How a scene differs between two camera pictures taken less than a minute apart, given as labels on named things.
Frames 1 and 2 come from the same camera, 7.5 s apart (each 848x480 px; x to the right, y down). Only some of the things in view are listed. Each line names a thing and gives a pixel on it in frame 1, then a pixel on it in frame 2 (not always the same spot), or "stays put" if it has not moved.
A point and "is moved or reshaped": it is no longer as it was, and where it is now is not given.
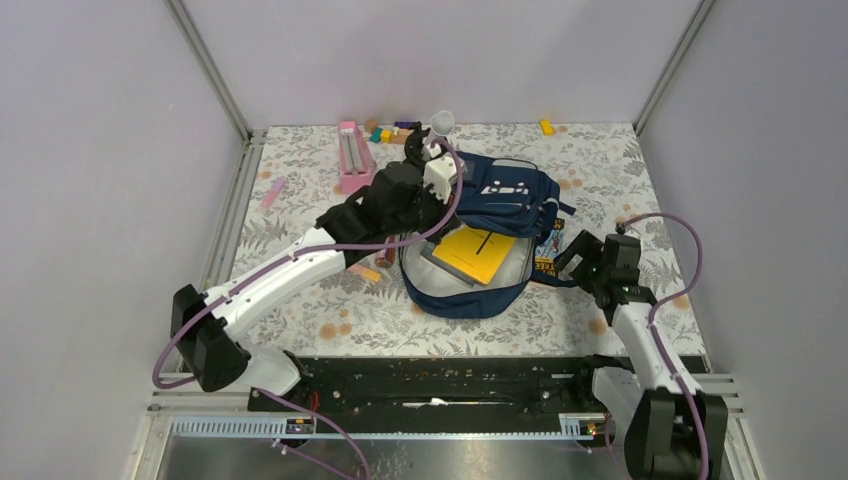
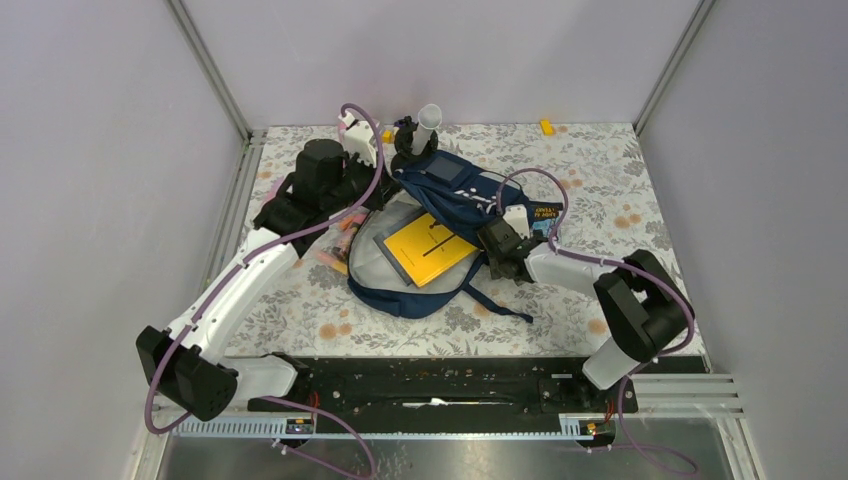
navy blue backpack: x=520 y=199 is moved or reshaped
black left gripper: x=441 y=209 → x=386 y=188
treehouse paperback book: x=547 y=250 is moved or reshaped
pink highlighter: x=274 y=192 stays put
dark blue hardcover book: x=427 y=253 → x=393 y=230
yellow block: x=546 y=127 stays put
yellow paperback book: x=475 y=253 is moved or reshaped
